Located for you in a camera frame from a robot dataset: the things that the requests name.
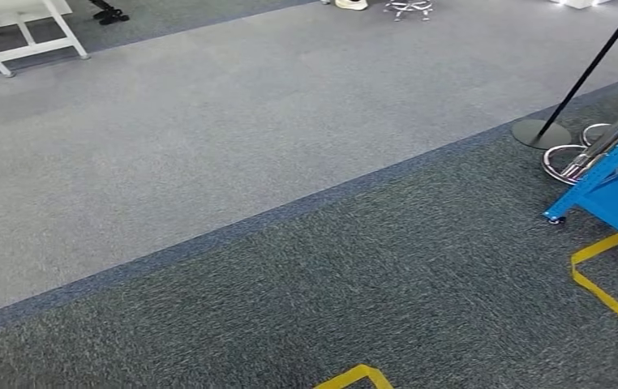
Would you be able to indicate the white table frame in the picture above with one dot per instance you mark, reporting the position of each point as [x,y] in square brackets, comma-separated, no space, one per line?
[24,51]

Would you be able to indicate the white round base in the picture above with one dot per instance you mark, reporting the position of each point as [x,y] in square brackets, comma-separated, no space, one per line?
[351,4]

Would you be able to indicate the black stanchion with round base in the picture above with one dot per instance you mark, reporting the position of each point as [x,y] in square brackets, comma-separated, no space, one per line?
[540,137]

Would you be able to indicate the blue metal shelf rack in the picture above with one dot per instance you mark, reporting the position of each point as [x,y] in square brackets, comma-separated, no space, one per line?
[615,193]

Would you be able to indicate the person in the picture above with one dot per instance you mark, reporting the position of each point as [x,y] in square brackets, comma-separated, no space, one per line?
[110,15]

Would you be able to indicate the yellow floor tape outline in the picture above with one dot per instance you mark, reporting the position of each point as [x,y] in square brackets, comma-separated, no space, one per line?
[604,294]

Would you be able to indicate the chrome chair base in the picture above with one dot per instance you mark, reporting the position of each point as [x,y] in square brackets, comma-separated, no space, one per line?
[408,7]

